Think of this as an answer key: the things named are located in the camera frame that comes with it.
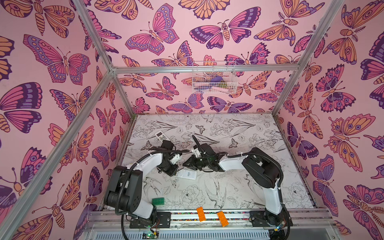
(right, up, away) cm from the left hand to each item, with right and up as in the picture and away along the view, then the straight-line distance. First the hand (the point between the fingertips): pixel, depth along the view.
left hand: (173, 170), depth 89 cm
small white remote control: (-11, +19, +17) cm, 28 cm away
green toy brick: (-7, -14, -9) cm, 18 cm away
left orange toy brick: (+16, -19, -13) cm, 28 cm away
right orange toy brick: (+26, -19, -16) cm, 36 cm away
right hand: (+5, +4, -2) cm, 7 cm away
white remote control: (+9, -2, -1) cm, 9 cm away
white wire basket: (+25, +53, +5) cm, 59 cm away
